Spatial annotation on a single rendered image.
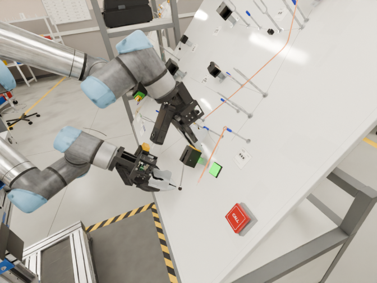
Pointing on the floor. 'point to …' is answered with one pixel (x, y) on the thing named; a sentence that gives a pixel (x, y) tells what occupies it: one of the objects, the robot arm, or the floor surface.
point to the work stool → (15, 112)
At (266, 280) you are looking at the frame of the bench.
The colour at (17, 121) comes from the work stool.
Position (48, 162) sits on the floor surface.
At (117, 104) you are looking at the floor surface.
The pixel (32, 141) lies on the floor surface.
